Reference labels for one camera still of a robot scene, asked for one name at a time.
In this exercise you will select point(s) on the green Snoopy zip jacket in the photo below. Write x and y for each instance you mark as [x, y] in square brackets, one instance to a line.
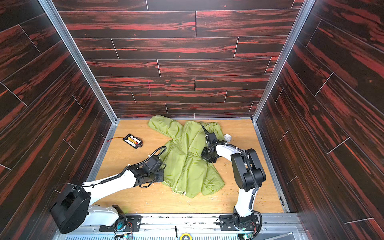
[186, 172]

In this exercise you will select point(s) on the black battery pack with wires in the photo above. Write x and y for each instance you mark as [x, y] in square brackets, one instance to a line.
[133, 141]

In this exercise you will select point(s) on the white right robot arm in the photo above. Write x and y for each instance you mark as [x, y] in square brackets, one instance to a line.
[249, 176]

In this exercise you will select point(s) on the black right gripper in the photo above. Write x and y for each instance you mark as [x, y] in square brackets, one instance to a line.
[207, 155]

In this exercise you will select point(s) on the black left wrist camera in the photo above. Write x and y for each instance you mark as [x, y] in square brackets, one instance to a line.
[152, 165]

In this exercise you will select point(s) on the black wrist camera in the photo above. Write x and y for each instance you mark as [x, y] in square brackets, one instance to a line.
[211, 139]
[152, 165]

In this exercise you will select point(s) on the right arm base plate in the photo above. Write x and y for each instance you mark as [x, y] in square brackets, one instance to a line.
[235, 223]

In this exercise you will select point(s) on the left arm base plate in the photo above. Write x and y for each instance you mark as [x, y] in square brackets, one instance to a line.
[127, 223]

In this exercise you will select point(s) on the white sticker tape roll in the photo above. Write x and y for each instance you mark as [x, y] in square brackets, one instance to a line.
[228, 138]

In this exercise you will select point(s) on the yellow tape measure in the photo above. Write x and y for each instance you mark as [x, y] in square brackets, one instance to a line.
[185, 236]

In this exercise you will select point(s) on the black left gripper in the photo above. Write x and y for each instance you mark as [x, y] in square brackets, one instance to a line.
[160, 174]

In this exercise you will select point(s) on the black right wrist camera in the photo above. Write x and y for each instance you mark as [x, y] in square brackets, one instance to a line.
[211, 139]

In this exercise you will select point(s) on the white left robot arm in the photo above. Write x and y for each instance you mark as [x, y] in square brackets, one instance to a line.
[74, 206]

